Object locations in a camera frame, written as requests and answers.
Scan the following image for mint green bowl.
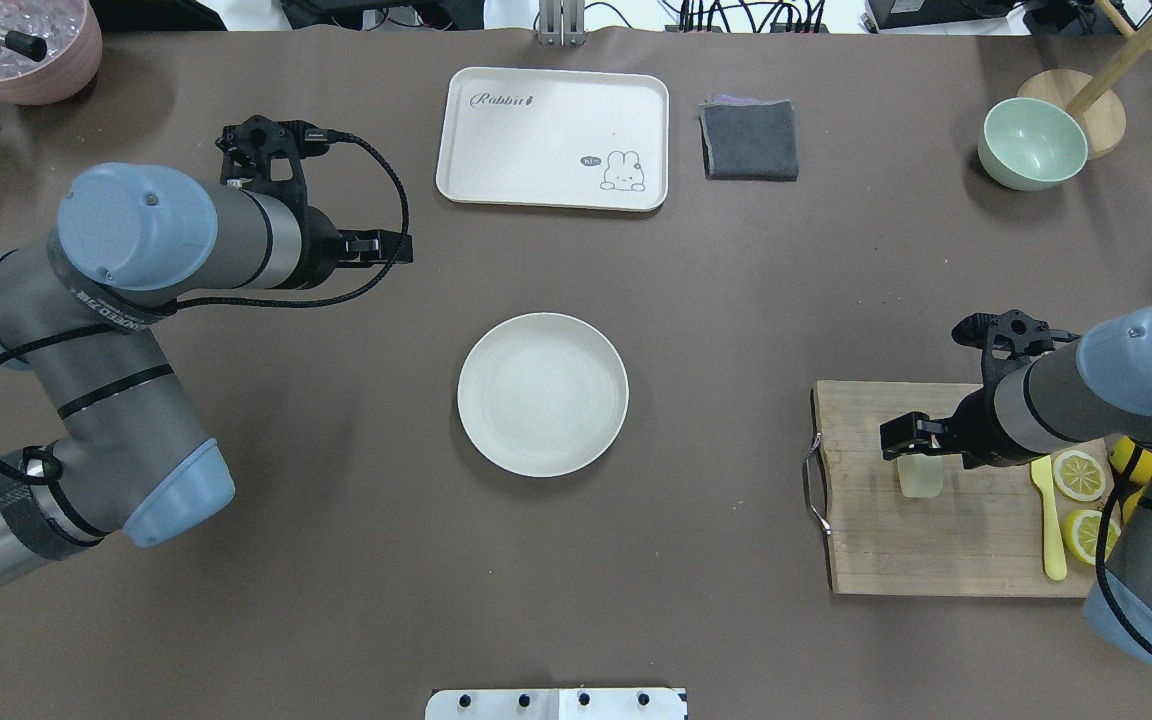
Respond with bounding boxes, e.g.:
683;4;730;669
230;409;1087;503
975;97;1091;192

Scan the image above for upper lemon slice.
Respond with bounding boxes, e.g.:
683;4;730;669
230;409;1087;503
1051;448;1108;503

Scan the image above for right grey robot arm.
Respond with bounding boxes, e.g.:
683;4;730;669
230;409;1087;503
879;306;1152;666

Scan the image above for lemon slice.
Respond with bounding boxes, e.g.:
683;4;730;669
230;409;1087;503
1060;509;1102;566
1051;448;1108;503

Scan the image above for wooden stand pole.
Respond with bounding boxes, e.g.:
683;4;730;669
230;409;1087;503
1064;1;1152;118

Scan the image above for cream rabbit serving tray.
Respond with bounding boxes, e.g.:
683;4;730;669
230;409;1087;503
435;67;669;211

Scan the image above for clear ice cubes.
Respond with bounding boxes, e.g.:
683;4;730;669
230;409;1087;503
0;1;90;79

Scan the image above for yellow plastic spatula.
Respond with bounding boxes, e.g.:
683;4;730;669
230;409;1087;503
1029;456;1068;582

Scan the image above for round white plate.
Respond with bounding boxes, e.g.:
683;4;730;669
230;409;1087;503
456;313;630;478

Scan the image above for pink ribbed bowl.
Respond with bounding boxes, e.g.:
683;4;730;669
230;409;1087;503
0;1;103;105

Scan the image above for left black braided cable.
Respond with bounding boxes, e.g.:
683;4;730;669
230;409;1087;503
0;128;411;471

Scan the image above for round wooden stand base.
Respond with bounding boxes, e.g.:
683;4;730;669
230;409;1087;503
1018;69;1126;159

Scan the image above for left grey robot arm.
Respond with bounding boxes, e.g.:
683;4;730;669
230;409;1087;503
0;115;412;588

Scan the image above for white metal mounting plate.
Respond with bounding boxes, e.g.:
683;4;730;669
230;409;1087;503
424;687;689;719

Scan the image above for wooden cutting board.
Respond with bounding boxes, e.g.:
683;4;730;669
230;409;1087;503
812;381;1094;600

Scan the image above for folded dark grey cloth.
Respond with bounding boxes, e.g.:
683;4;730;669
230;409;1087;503
699;94;799;182

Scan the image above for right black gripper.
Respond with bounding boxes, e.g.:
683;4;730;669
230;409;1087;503
879;310;1053;469

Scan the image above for small clear plastic cup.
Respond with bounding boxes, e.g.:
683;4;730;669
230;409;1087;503
896;454;946;498

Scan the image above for yellow lemon piece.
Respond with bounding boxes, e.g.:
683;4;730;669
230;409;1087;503
1108;435;1152;526

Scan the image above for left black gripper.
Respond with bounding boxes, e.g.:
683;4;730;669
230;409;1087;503
219;118;414;290

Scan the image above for lower lemon slice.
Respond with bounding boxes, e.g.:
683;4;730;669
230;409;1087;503
1060;509;1102;566

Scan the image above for aluminium camera post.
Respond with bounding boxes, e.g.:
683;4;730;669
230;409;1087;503
535;0;588;47

